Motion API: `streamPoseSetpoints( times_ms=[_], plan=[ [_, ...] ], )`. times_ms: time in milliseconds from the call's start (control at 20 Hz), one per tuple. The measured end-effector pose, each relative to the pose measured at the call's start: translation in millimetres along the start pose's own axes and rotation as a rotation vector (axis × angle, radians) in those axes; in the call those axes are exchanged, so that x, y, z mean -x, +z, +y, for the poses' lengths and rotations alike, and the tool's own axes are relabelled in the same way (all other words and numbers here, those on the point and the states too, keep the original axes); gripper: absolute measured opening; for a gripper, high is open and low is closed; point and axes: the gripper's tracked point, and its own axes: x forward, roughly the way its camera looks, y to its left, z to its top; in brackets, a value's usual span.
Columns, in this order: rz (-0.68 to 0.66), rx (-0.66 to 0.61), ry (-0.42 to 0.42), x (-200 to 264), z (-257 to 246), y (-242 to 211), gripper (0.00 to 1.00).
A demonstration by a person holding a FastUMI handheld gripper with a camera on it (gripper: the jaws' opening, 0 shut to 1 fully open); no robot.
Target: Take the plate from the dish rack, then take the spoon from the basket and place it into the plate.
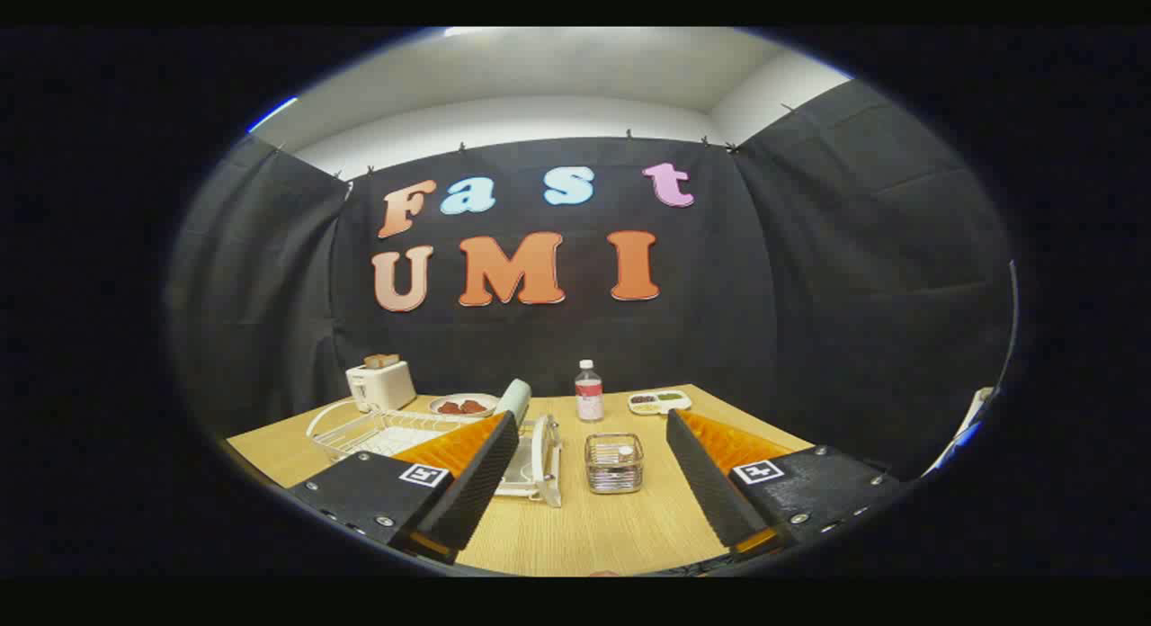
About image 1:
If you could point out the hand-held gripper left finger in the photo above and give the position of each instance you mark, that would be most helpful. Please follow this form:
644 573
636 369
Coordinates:
472 491

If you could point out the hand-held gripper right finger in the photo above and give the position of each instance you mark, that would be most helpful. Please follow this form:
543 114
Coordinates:
710 491

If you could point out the light green plate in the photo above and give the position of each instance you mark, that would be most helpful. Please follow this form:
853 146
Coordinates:
515 399

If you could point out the small white plate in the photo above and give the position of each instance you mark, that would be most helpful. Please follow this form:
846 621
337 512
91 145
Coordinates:
468 397

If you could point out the white divided condiment dish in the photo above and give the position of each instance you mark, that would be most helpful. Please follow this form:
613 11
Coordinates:
659 402

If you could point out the reddish brown meat piece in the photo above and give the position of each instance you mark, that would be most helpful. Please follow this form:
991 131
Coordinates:
474 406
450 407

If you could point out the white toaster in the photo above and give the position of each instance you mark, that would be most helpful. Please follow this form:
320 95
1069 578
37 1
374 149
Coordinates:
382 388

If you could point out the clear plastic bottle red label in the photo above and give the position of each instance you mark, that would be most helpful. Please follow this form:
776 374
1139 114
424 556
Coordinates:
589 397

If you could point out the black backdrop cloth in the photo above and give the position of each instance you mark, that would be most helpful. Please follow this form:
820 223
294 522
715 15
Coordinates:
719 338

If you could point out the toast slice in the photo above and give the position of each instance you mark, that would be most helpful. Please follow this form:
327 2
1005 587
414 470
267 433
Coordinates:
381 361

